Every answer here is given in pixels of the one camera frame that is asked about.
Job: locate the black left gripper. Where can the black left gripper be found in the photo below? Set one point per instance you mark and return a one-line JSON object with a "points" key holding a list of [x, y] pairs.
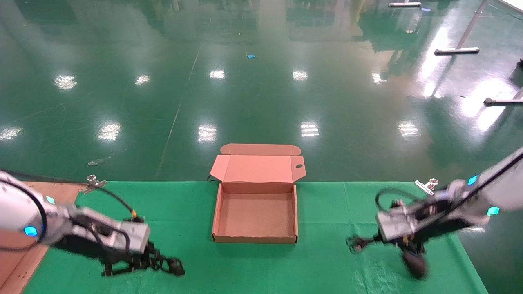
{"points": [[90, 249]]}

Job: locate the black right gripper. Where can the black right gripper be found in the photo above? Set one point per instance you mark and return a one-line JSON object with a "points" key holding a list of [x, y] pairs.
{"points": [[437, 220]]}

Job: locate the open brown cardboard box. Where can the open brown cardboard box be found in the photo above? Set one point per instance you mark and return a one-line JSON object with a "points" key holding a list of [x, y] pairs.
{"points": [[255, 214]]}

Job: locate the silver metal binder clip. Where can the silver metal binder clip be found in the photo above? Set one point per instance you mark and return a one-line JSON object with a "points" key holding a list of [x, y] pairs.
{"points": [[427, 188], [94, 184]]}

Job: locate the green table cloth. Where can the green table cloth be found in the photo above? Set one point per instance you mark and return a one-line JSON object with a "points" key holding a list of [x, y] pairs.
{"points": [[261, 265]]}

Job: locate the brown cardboard sheet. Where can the brown cardboard sheet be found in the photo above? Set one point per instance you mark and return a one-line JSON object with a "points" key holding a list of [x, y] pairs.
{"points": [[16, 261]]}

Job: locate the grey table foot bar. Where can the grey table foot bar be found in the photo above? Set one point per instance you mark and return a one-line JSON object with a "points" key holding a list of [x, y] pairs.
{"points": [[502, 101]]}

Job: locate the white floor bar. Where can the white floor bar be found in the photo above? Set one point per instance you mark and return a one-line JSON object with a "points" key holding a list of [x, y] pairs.
{"points": [[404, 5]]}

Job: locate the white table leg frame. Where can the white table leg frame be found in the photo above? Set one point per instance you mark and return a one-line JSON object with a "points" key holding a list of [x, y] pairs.
{"points": [[457, 51]]}

